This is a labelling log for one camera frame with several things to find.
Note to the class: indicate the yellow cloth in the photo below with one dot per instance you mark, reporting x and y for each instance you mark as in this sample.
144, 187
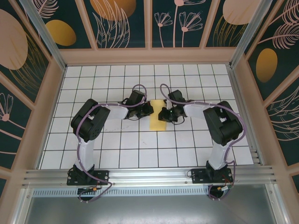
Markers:
157, 123

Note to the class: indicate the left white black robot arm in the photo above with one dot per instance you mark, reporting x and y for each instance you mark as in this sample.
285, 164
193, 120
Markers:
91, 121

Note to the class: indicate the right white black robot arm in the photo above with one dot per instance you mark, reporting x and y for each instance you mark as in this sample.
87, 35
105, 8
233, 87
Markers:
224, 123

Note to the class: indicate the grey sheet metal panel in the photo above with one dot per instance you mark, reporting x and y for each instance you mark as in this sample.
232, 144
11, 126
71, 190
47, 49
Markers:
149, 210

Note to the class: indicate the aluminium side rail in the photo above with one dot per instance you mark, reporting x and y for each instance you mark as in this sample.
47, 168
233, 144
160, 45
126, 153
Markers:
234, 80

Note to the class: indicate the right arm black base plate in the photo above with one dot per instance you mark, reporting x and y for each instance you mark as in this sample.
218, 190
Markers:
198, 176

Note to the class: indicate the long aluminium mounting rail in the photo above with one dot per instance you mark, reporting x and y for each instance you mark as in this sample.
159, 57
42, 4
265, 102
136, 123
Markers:
149, 175

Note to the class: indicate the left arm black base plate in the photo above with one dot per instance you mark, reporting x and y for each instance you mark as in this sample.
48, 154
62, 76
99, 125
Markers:
102, 176

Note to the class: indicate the aluminium frame post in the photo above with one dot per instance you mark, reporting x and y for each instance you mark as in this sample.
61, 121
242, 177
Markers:
48, 39
250, 32

